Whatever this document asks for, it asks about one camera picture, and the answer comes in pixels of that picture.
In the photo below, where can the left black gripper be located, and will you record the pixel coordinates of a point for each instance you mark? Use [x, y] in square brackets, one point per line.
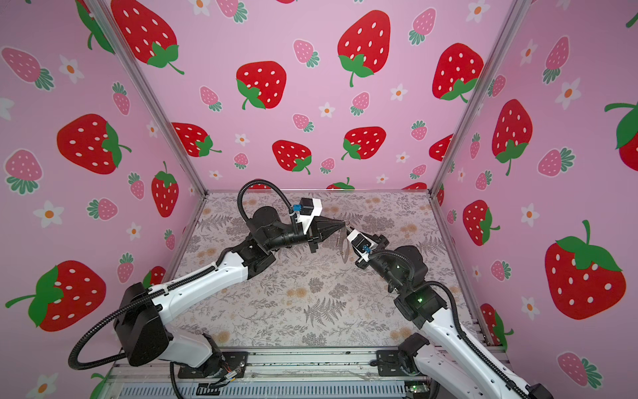
[314, 236]

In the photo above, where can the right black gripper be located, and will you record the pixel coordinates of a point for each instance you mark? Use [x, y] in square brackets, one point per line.
[362, 264]

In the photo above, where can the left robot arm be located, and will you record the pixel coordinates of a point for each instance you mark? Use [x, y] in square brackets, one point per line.
[144, 329]

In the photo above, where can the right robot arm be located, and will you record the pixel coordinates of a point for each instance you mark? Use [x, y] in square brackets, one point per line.
[442, 349]

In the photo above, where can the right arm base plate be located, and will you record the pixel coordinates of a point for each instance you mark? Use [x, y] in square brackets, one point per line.
[397, 363]

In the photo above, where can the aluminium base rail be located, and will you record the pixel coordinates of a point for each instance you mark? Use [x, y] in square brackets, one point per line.
[277, 372]

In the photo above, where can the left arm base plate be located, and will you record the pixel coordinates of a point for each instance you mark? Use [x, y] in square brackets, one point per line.
[218, 366]

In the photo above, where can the right aluminium corner post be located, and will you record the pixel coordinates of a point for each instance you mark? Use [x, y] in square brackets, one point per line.
[511, 25]

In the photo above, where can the aluminium corner post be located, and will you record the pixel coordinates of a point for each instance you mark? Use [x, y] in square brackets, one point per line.
[511, 25]
[105, 20]

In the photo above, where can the left aluminium corner post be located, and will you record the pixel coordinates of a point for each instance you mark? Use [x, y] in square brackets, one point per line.
[105, 20]

